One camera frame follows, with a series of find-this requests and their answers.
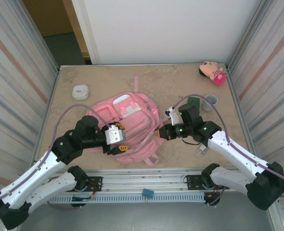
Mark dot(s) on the pink student backpack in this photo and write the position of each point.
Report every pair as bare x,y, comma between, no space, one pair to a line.
132,120

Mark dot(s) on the dark green pencil case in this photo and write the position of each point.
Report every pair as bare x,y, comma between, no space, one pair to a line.
195,100

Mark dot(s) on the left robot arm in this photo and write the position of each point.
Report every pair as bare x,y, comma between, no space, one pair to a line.
43,173

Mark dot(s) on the clear plastic eraser box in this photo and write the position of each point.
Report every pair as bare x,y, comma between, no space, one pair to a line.
201,151

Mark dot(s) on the grey cup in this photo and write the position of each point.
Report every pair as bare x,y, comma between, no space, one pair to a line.
210,103

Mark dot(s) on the small white square box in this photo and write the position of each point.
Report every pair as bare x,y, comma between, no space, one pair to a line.
80,92

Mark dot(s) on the blue connector block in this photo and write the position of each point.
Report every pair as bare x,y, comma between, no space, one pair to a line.
147,193

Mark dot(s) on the black power connector box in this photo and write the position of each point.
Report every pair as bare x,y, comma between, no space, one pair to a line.
80,198
210,196

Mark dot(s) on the pink plush doll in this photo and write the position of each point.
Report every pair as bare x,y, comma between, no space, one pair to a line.
213,72

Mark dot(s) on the brown wooden door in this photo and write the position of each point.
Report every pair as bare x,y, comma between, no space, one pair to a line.
48,14

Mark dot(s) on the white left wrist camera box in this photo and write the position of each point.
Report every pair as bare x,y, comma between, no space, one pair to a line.
114,136

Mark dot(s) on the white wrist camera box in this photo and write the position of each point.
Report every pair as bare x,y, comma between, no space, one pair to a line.
173,116
114,136

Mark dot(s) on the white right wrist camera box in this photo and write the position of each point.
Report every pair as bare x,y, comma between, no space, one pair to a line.
173,116

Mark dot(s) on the aluminium mounting rail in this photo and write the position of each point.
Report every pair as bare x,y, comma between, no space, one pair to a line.
142,178

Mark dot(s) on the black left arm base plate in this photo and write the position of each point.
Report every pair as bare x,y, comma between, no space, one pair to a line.
96,181

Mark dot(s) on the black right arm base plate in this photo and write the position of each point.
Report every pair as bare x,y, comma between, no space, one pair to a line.
192,180

